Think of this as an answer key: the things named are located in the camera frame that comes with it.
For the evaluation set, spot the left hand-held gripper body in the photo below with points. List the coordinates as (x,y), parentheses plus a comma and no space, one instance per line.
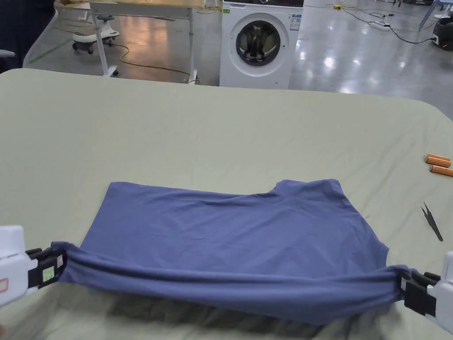
(12,272)

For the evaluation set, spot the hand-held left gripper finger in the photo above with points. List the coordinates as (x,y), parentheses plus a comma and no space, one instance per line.
(35,253)
(46,274)

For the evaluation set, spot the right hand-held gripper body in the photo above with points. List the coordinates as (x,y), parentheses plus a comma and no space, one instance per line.
(445,287)

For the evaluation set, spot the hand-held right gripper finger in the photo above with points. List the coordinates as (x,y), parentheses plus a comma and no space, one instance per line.
(426,277)
(419,295)

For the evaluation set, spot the blue shirt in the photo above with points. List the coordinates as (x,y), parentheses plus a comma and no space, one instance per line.
(233,244)

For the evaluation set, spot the black tweezers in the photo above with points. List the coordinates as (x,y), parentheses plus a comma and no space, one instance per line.
(432,223)

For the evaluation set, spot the orange cylinder battery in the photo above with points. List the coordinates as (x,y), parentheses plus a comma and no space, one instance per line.
(441,170)
(438,158)

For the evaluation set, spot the bed with pale green sheet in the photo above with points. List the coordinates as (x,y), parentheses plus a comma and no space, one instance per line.
(198,134)

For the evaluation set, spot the black rounded floor appliance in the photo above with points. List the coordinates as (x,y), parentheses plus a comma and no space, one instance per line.
(444,33)

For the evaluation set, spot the white power strip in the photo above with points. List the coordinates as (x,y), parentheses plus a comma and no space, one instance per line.
(378,24)

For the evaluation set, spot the white washing machine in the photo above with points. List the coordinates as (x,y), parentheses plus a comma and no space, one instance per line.
(258,44)

